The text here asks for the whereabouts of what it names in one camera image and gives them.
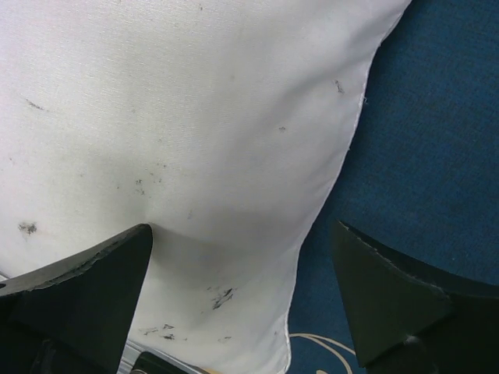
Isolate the white stained pillow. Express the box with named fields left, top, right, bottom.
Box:
left=1, top=1, right=408, bottom=373

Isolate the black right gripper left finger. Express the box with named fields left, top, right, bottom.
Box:
left=1, top=224, right=152, bottom=373

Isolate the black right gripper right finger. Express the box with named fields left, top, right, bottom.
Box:
left=332, top=221, right=498, bottom=374

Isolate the blue fish-print cushion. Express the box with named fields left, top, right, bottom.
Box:
left=289, top=1, right=498, bottom=373

